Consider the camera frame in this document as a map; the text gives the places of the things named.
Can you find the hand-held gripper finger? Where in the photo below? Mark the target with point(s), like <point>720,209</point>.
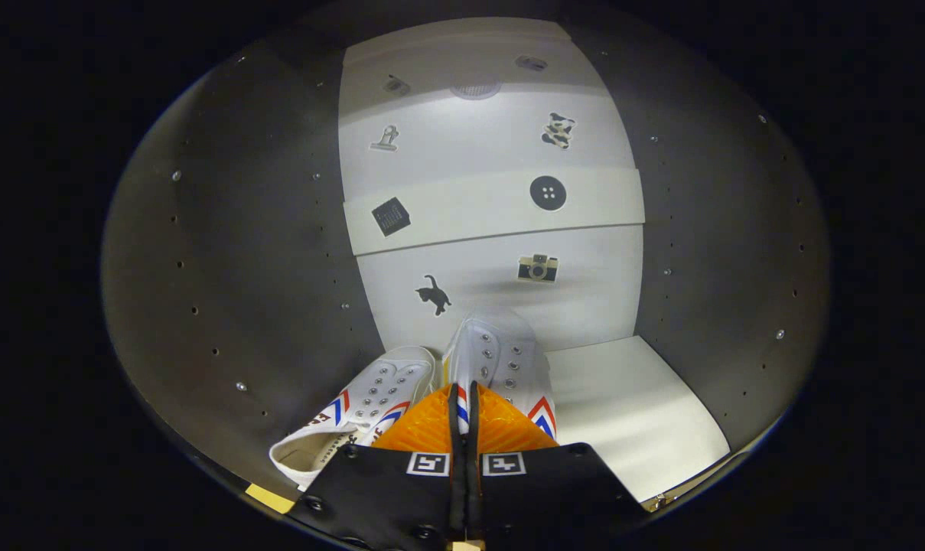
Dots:
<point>473,490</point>
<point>456,490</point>

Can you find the white shoe with striped sides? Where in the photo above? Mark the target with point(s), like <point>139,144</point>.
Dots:
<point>378,383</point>
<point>500,352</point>

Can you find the dark grey shoe cabinet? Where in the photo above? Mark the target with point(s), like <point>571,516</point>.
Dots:
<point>240,268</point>

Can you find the white cabinet shelf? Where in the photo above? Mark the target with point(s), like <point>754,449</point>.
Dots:
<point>630,413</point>

